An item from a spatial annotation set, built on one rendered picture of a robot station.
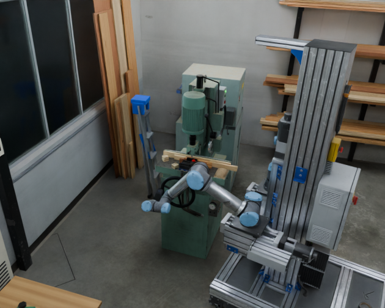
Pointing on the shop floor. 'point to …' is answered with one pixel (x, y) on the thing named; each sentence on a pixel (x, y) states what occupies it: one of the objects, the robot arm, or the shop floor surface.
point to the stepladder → (140, 107)
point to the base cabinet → (190, 227)
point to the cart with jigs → (38, 296)
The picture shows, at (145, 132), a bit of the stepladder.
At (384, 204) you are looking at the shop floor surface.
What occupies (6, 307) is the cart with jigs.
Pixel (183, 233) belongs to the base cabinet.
